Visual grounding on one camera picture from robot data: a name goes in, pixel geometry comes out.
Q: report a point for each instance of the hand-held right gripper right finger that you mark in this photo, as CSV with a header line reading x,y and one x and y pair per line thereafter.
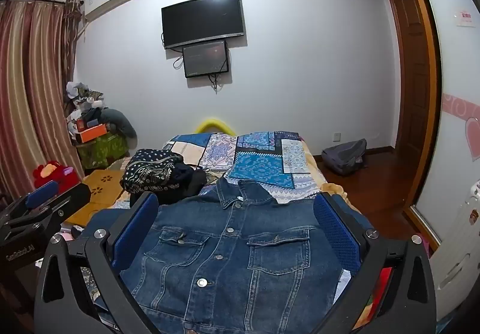
x,y
337,231

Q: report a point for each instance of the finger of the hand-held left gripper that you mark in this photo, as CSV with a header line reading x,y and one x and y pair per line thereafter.
x,y
71,199
41,193

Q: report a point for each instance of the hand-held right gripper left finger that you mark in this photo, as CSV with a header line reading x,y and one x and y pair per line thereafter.
x,y
137,227

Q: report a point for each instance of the blue denim jacket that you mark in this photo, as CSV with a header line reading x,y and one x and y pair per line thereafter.
x,y
232,262

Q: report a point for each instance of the red plush toy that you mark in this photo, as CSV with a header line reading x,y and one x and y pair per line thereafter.
x,y
50,173

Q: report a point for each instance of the tan wooden lap desk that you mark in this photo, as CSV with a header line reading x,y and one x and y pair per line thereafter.
x,y
99,187

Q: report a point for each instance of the green patterned box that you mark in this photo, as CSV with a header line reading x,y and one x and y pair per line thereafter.
x,y
101,152

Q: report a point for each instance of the navy gold patterned folded cloth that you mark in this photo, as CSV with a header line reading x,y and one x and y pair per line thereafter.
x,y
150,172

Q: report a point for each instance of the peach fleece blanket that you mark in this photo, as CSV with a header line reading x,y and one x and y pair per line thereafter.
x,y
319,176

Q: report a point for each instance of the orange box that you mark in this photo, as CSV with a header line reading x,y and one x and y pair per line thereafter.
x,y
92,133

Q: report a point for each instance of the black folded cloth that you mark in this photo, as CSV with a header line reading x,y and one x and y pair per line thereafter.
x,y
192,180

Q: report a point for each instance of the grey backpack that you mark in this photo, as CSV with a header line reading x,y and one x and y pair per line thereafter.
x,y
345,157

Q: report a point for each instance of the red printed cloth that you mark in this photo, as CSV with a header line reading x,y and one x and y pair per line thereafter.
x,y
378,296

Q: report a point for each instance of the pile of clutter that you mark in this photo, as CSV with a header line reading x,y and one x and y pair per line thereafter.
x,y
82,105

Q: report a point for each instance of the blue patchwork bed sheet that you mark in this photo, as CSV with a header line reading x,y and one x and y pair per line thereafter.
x,y
258,165

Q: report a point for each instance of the striped red curtain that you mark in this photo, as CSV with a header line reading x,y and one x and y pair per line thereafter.
x,y
26,86

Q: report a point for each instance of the white appliance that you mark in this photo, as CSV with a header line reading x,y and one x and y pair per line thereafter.
x,y
459,244

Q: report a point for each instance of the brown wooden door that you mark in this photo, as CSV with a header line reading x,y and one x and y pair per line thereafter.
x,y
410,67

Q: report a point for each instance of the white wall socket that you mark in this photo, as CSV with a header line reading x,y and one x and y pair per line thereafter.
x,y
337,137

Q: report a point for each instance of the pink heart wall decal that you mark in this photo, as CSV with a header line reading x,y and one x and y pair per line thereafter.
x,y
470,131

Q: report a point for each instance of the small black wall monitor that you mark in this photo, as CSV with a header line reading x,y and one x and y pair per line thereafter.
x,y
205,58

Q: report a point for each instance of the brown wooden door frame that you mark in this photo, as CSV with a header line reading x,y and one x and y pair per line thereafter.
x,y
431,67

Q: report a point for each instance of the black wall television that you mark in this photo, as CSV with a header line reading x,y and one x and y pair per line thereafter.
x,y
202,19

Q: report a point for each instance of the small wall sign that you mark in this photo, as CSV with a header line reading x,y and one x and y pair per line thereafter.
x,y
465,17

